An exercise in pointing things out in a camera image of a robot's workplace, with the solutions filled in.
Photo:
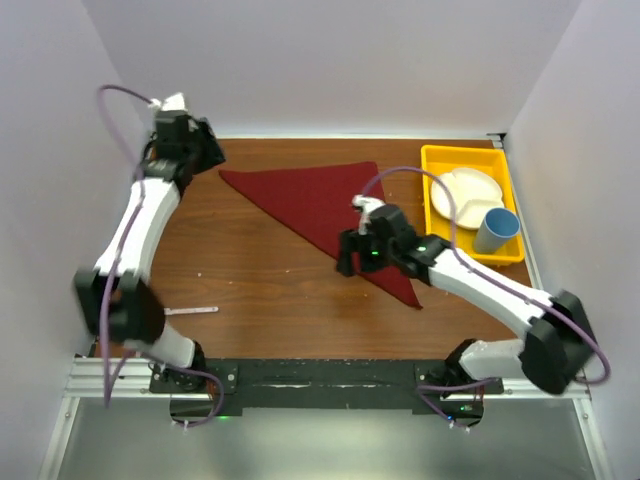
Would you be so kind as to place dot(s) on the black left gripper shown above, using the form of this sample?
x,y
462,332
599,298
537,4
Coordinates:
x,y
212,152

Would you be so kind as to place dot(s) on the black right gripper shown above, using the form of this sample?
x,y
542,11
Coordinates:
x,y
351,241

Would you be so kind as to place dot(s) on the dark red cloth napkin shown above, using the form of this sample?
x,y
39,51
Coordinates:
x,y
314,202

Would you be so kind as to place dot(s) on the silver table knife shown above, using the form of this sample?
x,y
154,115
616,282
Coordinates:
x,y
190,311

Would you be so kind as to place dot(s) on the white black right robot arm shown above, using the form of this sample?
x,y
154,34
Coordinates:
x,y
554,339

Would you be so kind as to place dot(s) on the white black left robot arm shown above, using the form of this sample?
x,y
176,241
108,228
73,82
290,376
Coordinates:
x,y
115,294

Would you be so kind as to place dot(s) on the white divided plate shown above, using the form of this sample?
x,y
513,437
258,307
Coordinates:
x,y
474,193

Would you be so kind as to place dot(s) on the blue plastic cup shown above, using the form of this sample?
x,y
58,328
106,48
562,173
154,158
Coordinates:
x,y
498,227

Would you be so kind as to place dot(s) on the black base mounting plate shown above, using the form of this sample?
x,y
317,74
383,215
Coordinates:
x,y
469,410

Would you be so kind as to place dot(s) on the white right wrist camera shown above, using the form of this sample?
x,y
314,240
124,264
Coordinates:
x,y
365,206

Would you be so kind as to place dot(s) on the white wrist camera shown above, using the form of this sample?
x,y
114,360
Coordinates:
x,y
175,104
365,206

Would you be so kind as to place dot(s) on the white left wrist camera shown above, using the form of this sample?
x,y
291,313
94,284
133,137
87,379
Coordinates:
x,y
175,104

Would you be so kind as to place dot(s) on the aluminium frame rail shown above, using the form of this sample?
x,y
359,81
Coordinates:
x,y
137,379

